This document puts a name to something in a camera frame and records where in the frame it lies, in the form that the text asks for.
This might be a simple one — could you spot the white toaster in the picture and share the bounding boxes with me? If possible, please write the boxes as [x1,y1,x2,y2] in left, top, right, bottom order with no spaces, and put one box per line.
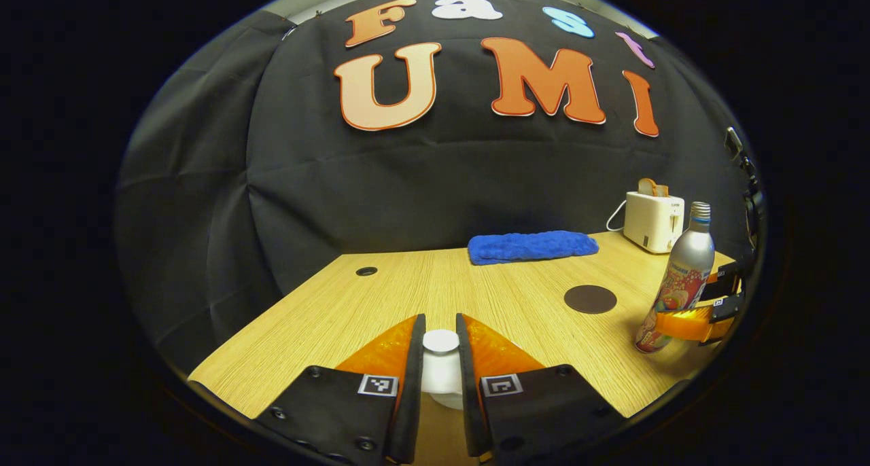
[623,191,686,254]

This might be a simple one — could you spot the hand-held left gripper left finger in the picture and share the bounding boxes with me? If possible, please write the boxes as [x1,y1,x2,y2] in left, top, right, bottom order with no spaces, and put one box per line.
[255,313,427,465]

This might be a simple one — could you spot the dark round coaster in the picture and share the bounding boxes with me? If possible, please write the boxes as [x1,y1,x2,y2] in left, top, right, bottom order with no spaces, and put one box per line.
[563,285,618,315]

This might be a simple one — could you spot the silver water bottle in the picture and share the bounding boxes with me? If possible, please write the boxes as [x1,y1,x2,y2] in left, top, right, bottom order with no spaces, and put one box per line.
[636,202,716,354]

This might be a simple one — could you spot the white teacup lid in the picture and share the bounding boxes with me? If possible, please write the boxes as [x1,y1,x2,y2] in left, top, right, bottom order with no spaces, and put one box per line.
[421,329,464,393]

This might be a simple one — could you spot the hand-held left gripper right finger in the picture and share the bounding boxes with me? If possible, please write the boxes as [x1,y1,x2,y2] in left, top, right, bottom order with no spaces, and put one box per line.
[455,312,627,465]

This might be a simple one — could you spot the blue towel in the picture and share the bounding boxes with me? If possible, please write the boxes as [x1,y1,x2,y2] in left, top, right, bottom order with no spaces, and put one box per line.
[468,230,600,266]

